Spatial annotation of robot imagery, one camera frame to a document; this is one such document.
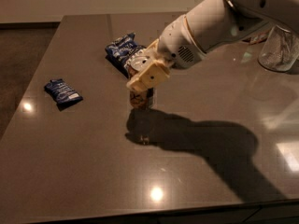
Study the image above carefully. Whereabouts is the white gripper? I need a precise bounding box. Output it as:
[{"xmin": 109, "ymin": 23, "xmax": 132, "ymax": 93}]
[{"xmin": 127, "ymin": 15, "xmax": 206, "ymax": 93}]

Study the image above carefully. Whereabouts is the orange soda can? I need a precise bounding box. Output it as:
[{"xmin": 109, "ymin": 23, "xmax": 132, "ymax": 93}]
[{"xmin": 128, "ymin": 56, "xmax": 154, "ymax": 110}]

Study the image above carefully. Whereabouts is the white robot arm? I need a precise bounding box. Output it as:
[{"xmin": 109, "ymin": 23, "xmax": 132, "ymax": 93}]
[{"xmin": 127, "ymin": 0, "xmax": 299, "ymax": 92}]

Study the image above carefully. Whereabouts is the large blue chip bag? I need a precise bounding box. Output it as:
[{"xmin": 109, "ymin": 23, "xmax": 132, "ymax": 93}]
[{"xmin": 105, "ymin": 33, "xmax": 145, "ymax": 78}]

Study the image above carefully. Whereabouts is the small blue snack bag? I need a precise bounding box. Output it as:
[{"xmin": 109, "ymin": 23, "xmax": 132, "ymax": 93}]
[{"xmin": 44, "ymin": 78, "xmax": 83, "ymax": 105}]

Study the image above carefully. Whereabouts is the clear glass jar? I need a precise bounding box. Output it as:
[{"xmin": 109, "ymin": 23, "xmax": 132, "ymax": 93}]
[{"xmin": 258, "ymin": 26, "xmax": 299, "ymax": 72}]

